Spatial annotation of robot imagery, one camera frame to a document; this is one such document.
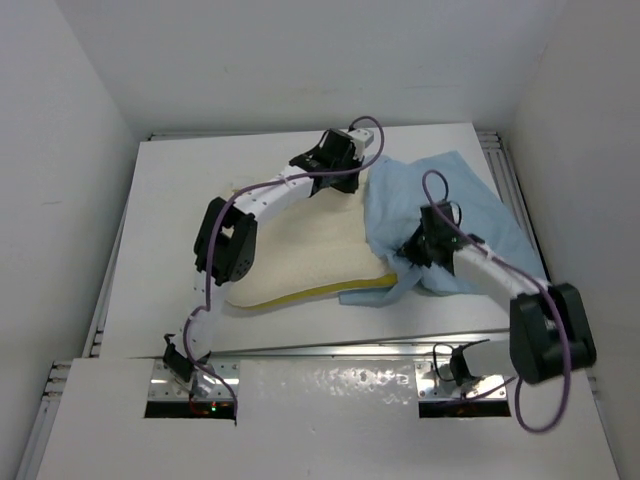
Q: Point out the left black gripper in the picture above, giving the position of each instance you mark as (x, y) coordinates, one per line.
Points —
(349, 187)

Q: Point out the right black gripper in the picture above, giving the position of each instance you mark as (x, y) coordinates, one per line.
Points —
(410, 252)

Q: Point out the cream pillow with yellow edge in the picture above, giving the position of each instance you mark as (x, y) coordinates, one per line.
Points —
(314, 248)

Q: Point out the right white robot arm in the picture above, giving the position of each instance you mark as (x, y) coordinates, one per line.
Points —
(545, 320)

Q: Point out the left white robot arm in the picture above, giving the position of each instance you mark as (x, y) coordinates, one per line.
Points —
(225, 246)

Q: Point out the white front cover panel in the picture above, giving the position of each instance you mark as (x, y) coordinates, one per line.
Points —
(307, 420)

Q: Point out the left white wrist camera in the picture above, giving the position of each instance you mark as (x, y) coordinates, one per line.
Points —
(362, 138)

